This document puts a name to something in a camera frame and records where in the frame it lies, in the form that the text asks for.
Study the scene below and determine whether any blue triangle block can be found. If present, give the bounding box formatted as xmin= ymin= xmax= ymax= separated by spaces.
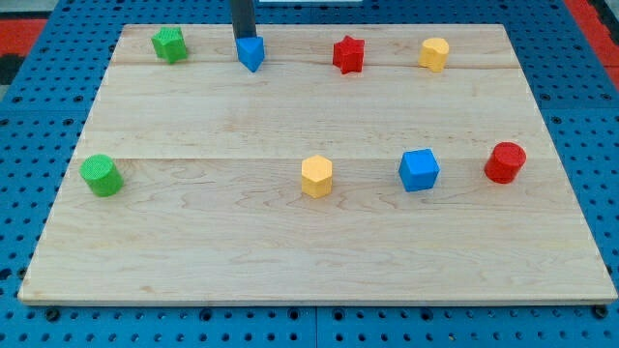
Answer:
xmin=235 ymin=37 xmax=265 ymax=73

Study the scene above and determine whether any red star block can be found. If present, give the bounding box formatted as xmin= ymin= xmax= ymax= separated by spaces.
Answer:
xmin=332 ymin=35 xmax=366 ymax=74

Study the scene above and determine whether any green star block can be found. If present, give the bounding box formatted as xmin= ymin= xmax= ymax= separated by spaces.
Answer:
xmin=151 ymin=27 xmax=188 ymax=64

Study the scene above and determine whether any yellow hexagon block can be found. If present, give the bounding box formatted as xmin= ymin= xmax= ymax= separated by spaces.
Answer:
xmin=301 ymin=155 xmax=333 ymax=198

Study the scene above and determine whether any light wooden board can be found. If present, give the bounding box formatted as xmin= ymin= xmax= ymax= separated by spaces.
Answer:
xmin=18 ymin=24 xmax=617 ymax=306

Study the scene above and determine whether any blue cube block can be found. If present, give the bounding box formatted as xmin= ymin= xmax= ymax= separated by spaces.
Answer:
xmin=398 ymin=148 xmax=440 ymax=192

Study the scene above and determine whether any dark grey robot pusher rod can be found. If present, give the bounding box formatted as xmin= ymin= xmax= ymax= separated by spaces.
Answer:
xmin=229 ymin=0 xmax=257 ymax=39

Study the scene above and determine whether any yellow heart block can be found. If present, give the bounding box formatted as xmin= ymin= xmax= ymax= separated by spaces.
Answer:
xmin=419 ymin=38 xmax=450 ymax=73

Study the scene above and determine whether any red cylinder block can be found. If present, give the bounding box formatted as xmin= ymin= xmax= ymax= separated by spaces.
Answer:
xmin=484 ymin=142 xmax=527 ymax=184

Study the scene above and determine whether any green cylinder block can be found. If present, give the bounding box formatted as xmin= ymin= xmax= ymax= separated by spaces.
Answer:
xmin=79 ymin=154 xmax=124 ymax=197

